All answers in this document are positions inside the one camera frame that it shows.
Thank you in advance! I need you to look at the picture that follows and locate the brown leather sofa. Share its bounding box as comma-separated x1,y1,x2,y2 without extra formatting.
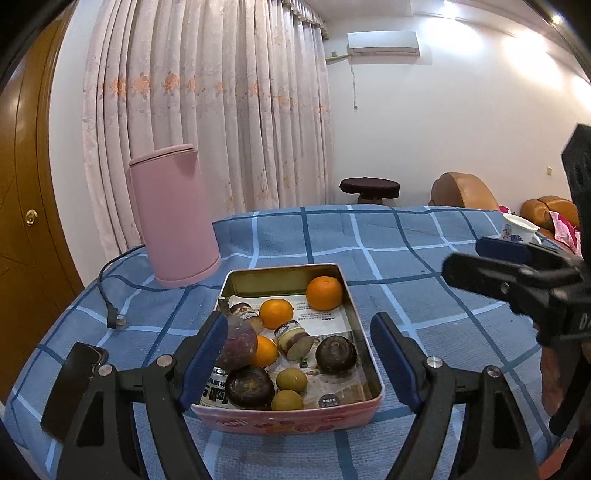
520,195,580,238

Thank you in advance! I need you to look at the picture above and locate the white air conditioner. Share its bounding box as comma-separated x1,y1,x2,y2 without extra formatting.
348,31,420,57

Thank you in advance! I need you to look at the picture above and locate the blue plaid tablecloth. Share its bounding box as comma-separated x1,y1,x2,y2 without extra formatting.
2,203,583,480

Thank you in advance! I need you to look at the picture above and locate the brass door knob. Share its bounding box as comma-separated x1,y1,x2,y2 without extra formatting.
25,209,38,226

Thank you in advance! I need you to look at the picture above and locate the black power cable plug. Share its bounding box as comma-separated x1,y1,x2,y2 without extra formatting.
96,244,146,331

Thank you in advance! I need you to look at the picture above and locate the pink metal tin box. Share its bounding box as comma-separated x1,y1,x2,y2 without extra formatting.
191,263,384,434

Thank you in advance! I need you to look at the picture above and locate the wooden door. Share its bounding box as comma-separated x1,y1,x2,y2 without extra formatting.
0,8,83,400

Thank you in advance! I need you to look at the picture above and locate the printed paper in tin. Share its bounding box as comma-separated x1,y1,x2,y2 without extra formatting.
197,294,376,409

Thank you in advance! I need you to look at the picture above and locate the white printed mug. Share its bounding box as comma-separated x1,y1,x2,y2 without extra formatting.
501,213,542,245

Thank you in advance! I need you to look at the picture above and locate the black smartphone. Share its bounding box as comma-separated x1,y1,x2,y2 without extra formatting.
41,342,108,444

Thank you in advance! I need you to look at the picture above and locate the pink electric kettle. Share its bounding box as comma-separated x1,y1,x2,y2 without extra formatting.
125,144,221,288

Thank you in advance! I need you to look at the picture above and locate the dark mangosteen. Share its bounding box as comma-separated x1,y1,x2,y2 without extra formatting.
225,366,276,410
315,335,358,374

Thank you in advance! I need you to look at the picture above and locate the dark round stool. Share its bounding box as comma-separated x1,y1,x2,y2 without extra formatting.
339,177,401,205

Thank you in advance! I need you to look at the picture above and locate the brown leather armchair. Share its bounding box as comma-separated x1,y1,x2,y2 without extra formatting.
429,172,499,210

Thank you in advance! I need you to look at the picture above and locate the pink floral curtain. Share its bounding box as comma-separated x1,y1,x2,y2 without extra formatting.
82,1,335,257

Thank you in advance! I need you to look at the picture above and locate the small green-brown fruit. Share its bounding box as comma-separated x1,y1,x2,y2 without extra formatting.
276,368,308,393
271,390,304,411

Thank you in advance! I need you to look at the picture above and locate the person's right hand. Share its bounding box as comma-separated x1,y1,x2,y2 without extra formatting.
539,347,572,479

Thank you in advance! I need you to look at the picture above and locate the small orange tangerine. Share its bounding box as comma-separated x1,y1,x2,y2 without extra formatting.
250,335,279,368

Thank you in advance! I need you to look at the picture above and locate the purple round turnip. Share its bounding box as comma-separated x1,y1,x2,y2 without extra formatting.
215,315,257,372

